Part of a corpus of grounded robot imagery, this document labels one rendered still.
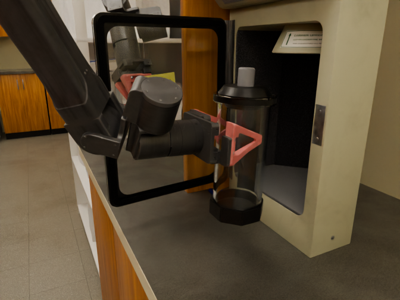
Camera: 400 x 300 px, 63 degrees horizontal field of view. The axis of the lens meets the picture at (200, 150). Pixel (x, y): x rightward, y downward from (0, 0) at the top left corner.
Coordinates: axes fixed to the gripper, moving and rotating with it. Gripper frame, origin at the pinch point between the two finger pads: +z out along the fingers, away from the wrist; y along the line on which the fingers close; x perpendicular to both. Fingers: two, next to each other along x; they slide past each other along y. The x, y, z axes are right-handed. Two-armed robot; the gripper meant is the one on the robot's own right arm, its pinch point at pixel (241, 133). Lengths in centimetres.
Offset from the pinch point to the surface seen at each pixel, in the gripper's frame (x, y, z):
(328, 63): -12.7, -7.7, 10.4
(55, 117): 93, 492, 5
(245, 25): -19.5, 16.6, 10.4
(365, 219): 22.2, -3.7, 35.1
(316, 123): -2.6, -6.7, 10.9
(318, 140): 0.3, -7.4, 11.1
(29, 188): 122, 288, -37
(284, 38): -16.8, 6.3, 12.7
